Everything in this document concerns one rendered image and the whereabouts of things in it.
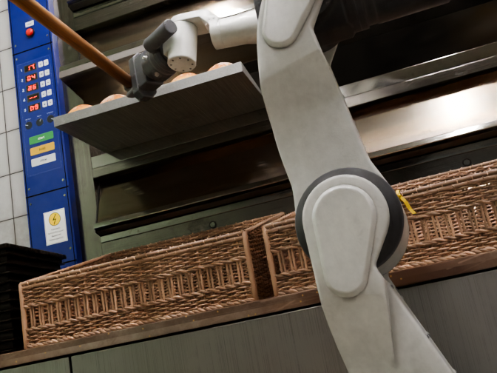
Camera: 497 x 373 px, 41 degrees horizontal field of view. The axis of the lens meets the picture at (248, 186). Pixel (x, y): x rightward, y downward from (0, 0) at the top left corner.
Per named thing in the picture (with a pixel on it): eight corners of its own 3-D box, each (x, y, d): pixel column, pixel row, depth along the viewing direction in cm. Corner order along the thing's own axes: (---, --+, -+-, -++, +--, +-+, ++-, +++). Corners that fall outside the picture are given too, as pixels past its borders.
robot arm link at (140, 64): (159, 103, 167) (185, 83, 159) (126, 99, 161) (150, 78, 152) (152, 58, 170) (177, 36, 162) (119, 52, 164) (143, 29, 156)
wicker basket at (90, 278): (119, 347, 191) (108, 254, 198) (307, 308, 178) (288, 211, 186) (18, 352, 146) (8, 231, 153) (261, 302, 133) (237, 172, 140)
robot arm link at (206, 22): (177, 32, 158) (230, 21, 154) (174, 64, 154) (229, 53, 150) (165, 15, 152) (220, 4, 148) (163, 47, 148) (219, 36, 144)
